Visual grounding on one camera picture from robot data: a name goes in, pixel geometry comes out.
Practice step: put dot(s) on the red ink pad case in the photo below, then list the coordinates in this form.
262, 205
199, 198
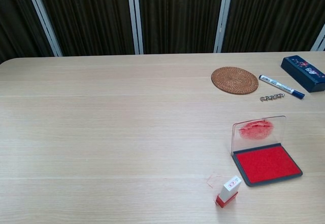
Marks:
269, 164

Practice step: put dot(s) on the round woven rattan coaster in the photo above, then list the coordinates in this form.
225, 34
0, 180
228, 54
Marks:
234, 80

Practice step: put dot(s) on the black fabric partition panel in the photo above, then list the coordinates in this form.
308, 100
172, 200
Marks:
89, 15
177, 15
17, 18
271, 15

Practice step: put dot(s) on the white blue marker pen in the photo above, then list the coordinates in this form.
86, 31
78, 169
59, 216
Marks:
279, 85

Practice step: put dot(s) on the dark blue patterned box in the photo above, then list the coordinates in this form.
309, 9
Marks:
304, 71

